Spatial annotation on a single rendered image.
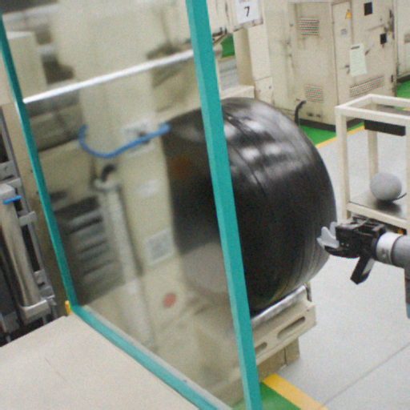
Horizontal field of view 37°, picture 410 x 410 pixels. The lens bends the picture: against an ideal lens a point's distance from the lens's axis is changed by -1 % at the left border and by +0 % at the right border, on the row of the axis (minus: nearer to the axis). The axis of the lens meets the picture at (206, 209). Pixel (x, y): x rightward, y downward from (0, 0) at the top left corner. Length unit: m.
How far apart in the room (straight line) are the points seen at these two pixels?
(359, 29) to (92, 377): 5.42
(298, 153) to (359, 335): 1.77
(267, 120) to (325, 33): 4.38
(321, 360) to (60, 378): 2.11
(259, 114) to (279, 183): 0.22
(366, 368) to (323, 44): 3.68
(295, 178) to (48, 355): 0.76
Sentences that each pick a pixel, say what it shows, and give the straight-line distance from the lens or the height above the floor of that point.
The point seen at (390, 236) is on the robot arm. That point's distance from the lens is 1.48.
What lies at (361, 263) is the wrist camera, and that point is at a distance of 1.55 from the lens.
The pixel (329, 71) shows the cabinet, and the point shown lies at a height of 0.60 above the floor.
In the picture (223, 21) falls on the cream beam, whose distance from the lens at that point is 1.94.
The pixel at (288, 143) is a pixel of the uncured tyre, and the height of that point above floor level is 1.40.
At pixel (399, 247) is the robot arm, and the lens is 1.45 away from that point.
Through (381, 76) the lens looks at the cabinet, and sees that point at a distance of 6.55.
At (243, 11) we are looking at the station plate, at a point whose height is 1.69.
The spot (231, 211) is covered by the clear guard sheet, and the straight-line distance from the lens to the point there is 0.71.
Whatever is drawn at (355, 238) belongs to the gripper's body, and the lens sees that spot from 1.53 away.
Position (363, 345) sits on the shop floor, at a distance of 3.18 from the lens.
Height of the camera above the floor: 1.92
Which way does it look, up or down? 24 degrees down
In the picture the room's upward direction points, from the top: 9 degrees counter-clockwise
